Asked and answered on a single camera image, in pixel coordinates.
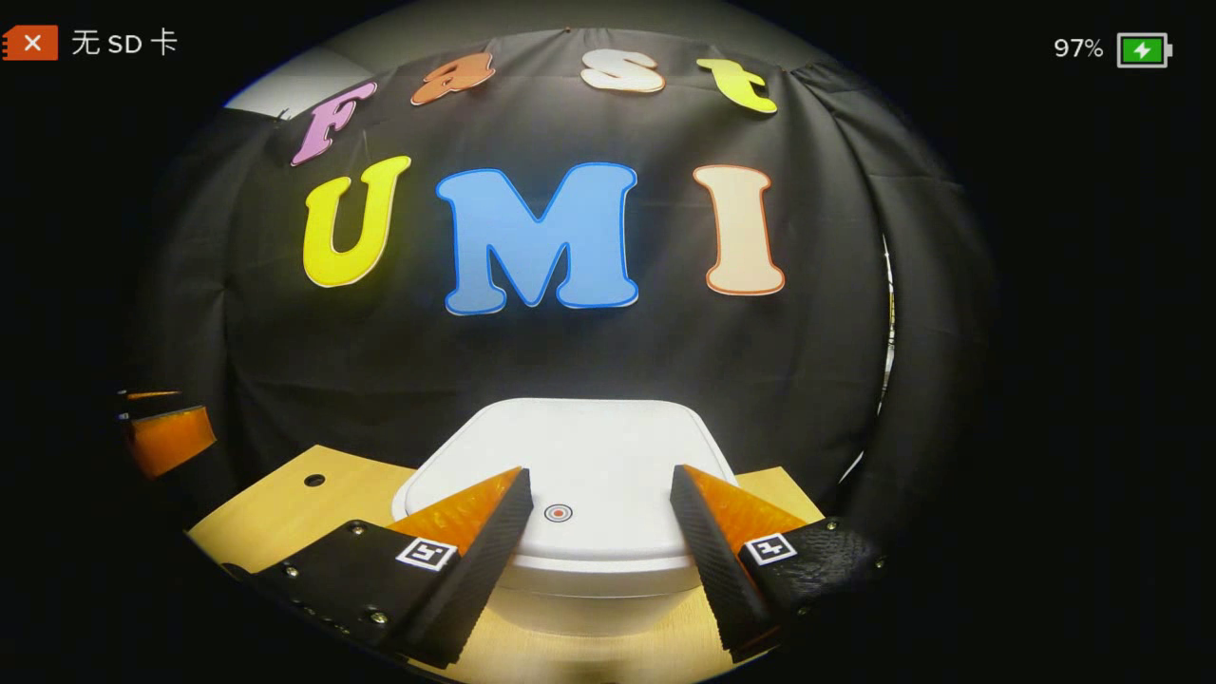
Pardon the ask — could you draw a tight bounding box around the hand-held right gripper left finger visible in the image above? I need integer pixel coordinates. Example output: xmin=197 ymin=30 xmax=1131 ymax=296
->
xmin=223 ymin=465 xmax=535 ymax=669

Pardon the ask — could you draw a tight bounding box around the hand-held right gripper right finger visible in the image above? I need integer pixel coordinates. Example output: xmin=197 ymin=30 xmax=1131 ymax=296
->
xmin=670 ymin=464 xmax=894 ymax=661

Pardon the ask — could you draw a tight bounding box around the white desktop garbage bin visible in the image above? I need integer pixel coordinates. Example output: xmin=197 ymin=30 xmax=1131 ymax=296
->
xmin=391 ymin=397 xmax=740 ymax=637

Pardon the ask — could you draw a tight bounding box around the wooden desktop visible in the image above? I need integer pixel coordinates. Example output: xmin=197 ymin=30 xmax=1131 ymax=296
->
xmin=185 ymin=445 xmax=827 ymax=684

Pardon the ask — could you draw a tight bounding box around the black backdrop cloth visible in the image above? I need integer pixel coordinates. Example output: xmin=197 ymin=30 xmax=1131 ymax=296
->
xmin=123 ymin=27 xmax=998 ymax=533

